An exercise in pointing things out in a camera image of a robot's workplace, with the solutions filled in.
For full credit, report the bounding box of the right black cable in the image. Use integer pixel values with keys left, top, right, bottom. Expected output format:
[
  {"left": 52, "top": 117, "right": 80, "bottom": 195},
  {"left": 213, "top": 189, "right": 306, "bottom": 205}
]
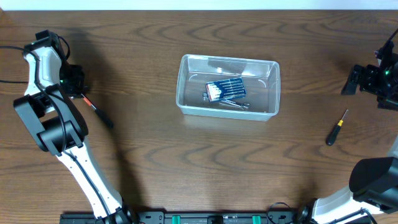
[{"left": 266, "top": 201, "right": 379, "bottom": 224}]

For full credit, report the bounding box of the small claw hammer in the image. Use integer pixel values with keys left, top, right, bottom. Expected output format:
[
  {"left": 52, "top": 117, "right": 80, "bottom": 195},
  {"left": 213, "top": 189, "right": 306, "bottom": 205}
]
[{"left": 81, "top": 94, "right": 114, "bottom": 129}]

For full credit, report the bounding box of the clear plastic container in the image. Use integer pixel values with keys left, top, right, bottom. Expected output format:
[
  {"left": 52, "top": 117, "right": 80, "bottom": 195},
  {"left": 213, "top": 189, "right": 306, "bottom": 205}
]
[{"left": 176, "top": 54, "right": 281, "bottom": 121}]

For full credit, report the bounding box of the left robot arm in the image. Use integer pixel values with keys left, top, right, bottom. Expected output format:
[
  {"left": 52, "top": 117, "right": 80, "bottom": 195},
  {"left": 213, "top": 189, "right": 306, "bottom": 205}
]
[{"left": 13, "top": 30, "right": 134, "bottom": 223}]

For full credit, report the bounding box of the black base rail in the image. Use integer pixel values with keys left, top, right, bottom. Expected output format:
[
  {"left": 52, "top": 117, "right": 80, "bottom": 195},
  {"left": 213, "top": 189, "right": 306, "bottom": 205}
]
[{"left": 59, "top": 210, "right": 311, "bottom": 224}]

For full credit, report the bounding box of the blue screwdriver set case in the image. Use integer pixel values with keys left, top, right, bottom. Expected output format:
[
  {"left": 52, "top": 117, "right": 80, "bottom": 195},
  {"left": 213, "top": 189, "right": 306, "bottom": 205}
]
[{"left": 205, "top": 78, "right": 246, "bottom": 102}]

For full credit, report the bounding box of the black yellow screwdriver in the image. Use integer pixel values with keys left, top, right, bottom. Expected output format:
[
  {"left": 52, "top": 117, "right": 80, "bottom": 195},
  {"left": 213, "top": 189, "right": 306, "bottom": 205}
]
[{"left": 325, "top": 109, "right": 349, "bottom": 146}]

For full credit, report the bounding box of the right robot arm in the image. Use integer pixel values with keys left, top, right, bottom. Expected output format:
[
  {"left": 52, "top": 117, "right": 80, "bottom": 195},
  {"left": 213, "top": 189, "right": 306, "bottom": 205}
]
[{"left": 293, "top": 35, "right": 397, "bottom": 223}]

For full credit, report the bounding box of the silver double ring wrench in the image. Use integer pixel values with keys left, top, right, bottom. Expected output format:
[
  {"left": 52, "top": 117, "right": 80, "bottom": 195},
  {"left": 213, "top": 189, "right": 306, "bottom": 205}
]
[{"left": 203, "top": 91, "right": 250, "bottom": 110}]

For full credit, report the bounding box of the left black cable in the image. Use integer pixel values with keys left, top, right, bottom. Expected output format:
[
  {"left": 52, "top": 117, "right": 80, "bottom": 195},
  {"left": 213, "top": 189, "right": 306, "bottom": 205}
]
[{"left": 0, "top": 35, "right": 109, "bottom": 218}]

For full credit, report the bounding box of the black cable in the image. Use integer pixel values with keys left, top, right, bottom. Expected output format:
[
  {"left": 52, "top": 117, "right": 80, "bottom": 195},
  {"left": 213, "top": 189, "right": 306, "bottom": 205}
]
[
  {"left": 0, "top": 35, "right": 109, "bottom": 218},
  {"left": 266, "top": 201, "right": 379, "bottom": 224}
]

